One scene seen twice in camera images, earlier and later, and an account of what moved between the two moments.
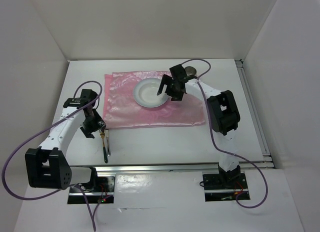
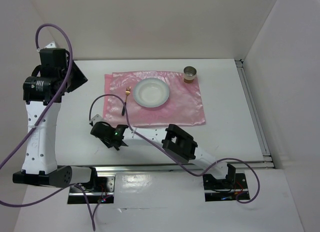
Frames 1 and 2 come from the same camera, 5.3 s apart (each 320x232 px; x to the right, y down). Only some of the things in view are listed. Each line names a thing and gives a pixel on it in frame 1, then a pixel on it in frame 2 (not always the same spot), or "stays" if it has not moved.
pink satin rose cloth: x=121 y=109 stays
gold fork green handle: x=102 y=134 → x=127 y=92
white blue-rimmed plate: x=145 y=92 stays
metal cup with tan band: x=190 y=70 stays
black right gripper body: x=172 y=90 → x=107 y=143
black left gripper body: x=92 y=123 → x=76 y=78
